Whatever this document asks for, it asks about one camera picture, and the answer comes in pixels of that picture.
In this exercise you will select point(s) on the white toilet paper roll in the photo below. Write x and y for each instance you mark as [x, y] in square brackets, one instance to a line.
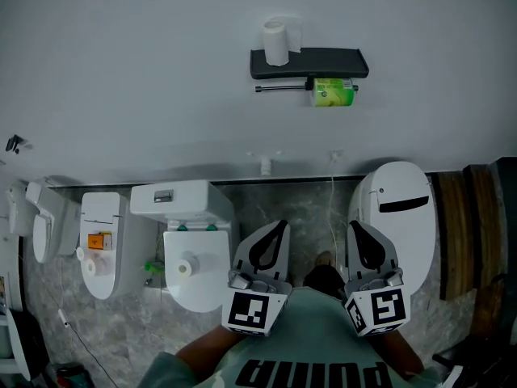
[186, 267]
[95, 267]

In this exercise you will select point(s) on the green toilet paper roll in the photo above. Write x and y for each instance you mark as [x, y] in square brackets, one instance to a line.
[331, 93]

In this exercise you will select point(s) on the orange box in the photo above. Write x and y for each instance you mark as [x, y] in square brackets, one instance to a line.
[97, 241]

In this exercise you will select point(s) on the small green object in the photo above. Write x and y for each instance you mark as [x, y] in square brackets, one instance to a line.
[154, 266]

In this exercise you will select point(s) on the person's shoe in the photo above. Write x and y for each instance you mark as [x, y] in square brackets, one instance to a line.
[324, 259]

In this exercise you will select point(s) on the white tankless toilet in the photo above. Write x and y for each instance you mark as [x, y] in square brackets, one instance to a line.
[101, 208]

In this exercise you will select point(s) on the person's light green t-shirt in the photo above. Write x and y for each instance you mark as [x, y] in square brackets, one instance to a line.
[315, 330]

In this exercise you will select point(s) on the white water valve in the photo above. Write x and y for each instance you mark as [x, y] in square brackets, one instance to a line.
[265, 167]

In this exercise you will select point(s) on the person's left forearm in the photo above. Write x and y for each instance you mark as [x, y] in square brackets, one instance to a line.
[206, 350]

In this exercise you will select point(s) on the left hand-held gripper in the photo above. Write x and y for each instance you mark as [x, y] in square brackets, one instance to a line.
[250, 309]

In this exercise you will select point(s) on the white wall socket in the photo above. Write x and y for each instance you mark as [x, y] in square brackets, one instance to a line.
[335, 156]

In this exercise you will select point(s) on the white power adapter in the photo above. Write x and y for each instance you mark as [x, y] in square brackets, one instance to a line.
[63, 317]

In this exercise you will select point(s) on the small white paper roll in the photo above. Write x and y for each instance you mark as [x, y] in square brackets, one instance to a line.
[80, 254]

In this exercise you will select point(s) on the white toilet with tank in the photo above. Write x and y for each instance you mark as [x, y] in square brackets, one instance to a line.
[190, 200]

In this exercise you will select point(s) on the black wall shelf paper holder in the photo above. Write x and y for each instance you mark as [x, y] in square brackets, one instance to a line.
[323, 63]

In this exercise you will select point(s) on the person's black trouser leg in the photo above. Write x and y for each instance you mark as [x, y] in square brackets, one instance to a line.
[323, 281]

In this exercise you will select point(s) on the person's right forearm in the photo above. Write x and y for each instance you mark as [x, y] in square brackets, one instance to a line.
[404, 356]

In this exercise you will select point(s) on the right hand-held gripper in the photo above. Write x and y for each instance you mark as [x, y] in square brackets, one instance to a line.
[383, 309]

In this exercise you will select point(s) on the black wall hook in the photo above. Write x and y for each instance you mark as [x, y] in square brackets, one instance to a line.
[15, 142]

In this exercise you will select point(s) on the white toilet with black stripe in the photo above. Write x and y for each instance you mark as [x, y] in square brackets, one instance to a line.
[404, 233]

